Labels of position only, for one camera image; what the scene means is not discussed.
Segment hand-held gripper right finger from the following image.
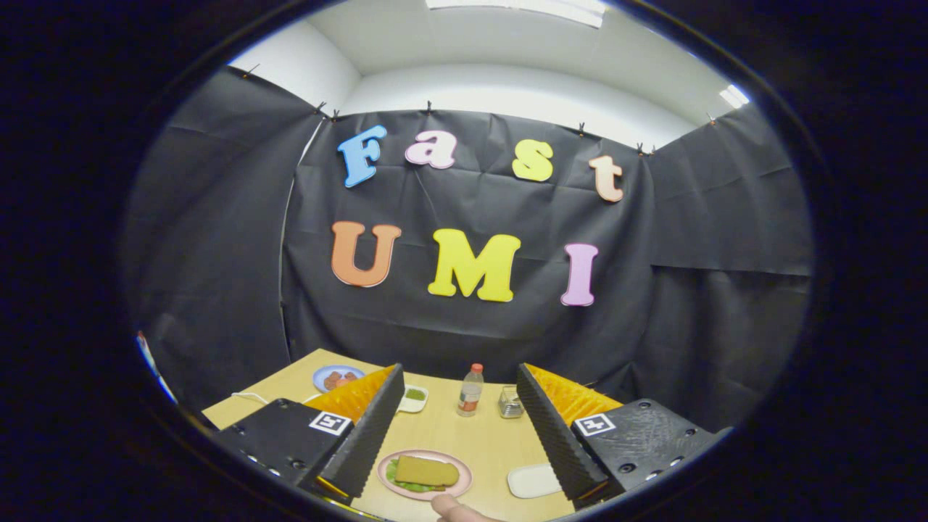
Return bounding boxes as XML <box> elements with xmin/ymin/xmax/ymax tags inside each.
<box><xmin>513</xmin><ymin>363</ymin><xmax>718</xmax><ymax>510</ymax></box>

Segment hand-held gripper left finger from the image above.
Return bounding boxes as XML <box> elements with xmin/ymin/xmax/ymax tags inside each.
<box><xmin>210</xmin><ymin>363</ymin><xmax>405</xmax><ymax>507</ymax></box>

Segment green lettuce leaf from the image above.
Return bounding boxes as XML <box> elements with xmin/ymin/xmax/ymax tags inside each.
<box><xmin>385</xmin><ymin>458</ymin><xmax>454</xmax><ymax>494</ymax></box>

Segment dark brown toast slice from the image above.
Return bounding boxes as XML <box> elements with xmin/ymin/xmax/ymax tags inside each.
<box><xmin>394</xmin><ymin>455</ymin><xmax>460</xmax><ymax>488</ymax></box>

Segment small white square plate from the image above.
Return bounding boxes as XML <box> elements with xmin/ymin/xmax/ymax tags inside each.
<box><xmin>507</xmin><ymin>463</ymin><xmax>563</xmax><ymax>500</ymax></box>

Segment white divided bean tray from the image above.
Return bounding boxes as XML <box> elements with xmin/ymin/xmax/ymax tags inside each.
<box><xmin>397</xmin><ymin>384</ymin><xmax>430</xmax><ymax>414</ymax></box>

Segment blue round plate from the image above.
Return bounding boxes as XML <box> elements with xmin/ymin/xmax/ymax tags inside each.
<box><xmin>312</xmin><ymin>364</ymin><xmax>366</xmax><ymax>394</ymax></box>

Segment pink round plate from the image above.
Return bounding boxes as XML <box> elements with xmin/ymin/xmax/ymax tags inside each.
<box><xmin>377</xmin><ymin>449</ymin><xmax>473</xmax><ymax>502</ymax></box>

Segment clear bottle with orange cap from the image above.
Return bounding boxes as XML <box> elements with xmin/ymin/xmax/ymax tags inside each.
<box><xmin>457</xmin><ymin>363</ymin><xmax>484</xmax><ymax>418</ymax></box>

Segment white and blue packaging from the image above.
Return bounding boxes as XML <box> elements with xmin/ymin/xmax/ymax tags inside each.
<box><xmin>136</xmin><ymin>330</ymin><xmax>178</xmax><ymax>405</ymax></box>

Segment metal wire basket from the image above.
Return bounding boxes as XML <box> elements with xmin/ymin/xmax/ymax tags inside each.
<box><xmin>498</xmin><ymin>385</ymin><xmax>526</xmax><ymax>420</ymax></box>

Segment white toaster cable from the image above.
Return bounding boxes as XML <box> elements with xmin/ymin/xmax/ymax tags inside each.
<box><xmin>231</xmin><ymin>391</ymin><xmax>323</xmax><ymax>405</ymax></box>

